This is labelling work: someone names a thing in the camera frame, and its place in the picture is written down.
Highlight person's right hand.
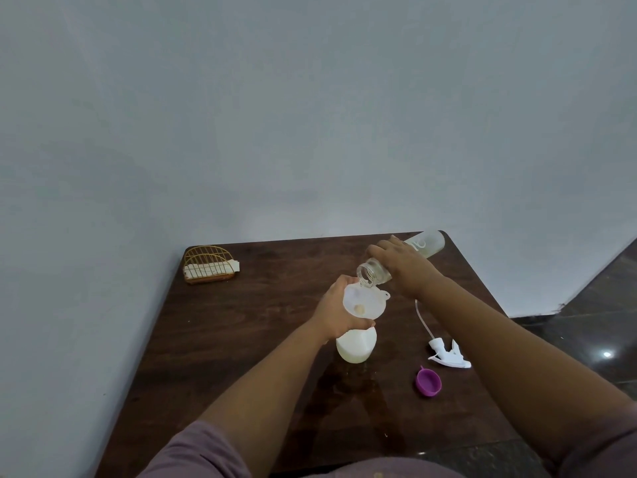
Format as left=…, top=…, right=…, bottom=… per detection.
left=367, top=235, right=445, bottom=300

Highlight person's mauve shirt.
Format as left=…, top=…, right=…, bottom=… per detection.
left=137, top=402, right=637, bottom=478

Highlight purple bottle cap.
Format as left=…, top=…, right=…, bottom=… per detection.
left=415, top=365, right=443, bottom=398

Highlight person's left hand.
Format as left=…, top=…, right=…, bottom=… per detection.
left=309, top=274, right=377, bottom=342

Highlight gold wire napkin holder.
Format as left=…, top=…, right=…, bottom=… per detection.
left=182, top=245, right=240, bottom=285

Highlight white plastic spray bottle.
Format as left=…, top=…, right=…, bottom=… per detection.
left=336, top=327, right=378, bottom=364

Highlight person's right forearm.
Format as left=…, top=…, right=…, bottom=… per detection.
left=425, top=278, right=636, bottom=463

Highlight clear plastic bottle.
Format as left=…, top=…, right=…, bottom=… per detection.
left=357, top=229, right=446, bottom=289

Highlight white plastic funnel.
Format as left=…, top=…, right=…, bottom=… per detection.
left=344, top=282, right=391, bottom=320

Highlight white spray trigger with tube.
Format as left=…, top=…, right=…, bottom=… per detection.
left=415, top=299, right=472, bottom=370

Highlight white folded napkins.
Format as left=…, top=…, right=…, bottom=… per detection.
left=184, top=261, right=240, bottom=280

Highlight person's left forearm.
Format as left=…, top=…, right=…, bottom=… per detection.
left=198, top=321, right=333, bottom=478

